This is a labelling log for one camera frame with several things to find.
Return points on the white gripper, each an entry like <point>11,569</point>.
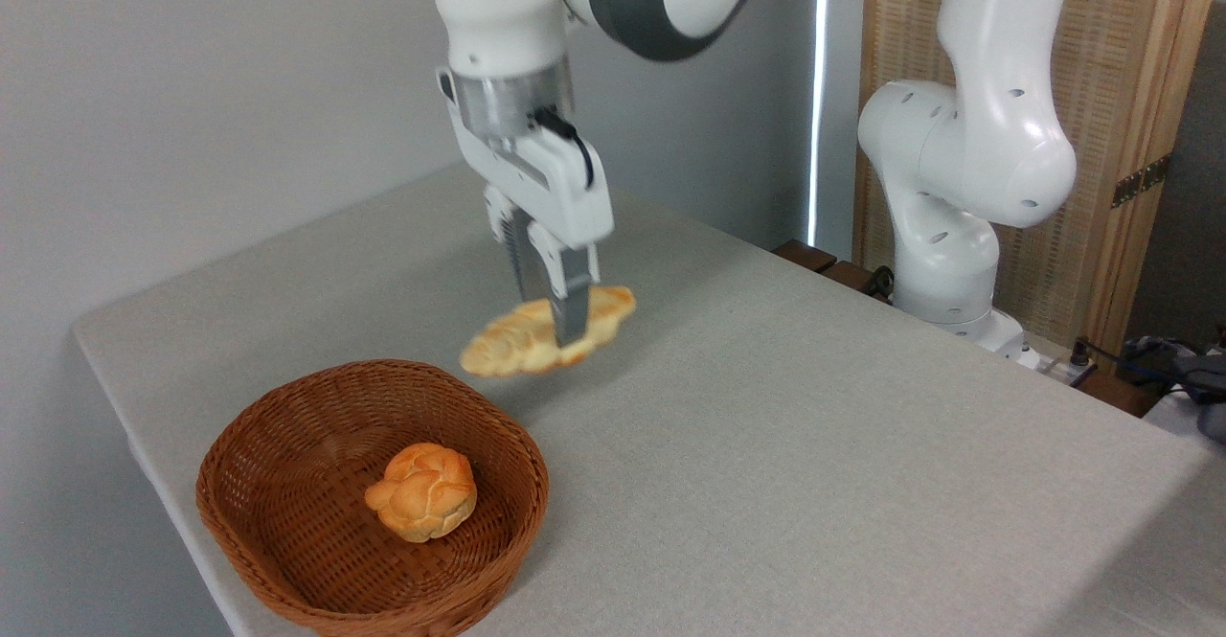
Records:
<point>556,187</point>

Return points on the long braided bread loaf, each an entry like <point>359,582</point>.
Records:
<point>512,342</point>

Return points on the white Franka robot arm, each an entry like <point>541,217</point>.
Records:
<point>987,139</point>

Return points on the round knotted bread roll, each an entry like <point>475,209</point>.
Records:
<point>423,493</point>

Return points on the brown wicker basket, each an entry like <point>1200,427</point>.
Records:
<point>287,484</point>

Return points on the dark brown wooden slat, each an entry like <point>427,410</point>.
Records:
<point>848,275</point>
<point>803,255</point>

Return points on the metal screen hinge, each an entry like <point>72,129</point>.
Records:
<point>1140,180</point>

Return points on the wooden bamboo folding screen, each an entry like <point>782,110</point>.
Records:
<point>1111,53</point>

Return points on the grey blue bundle of cloth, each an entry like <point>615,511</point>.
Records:
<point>1188,374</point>

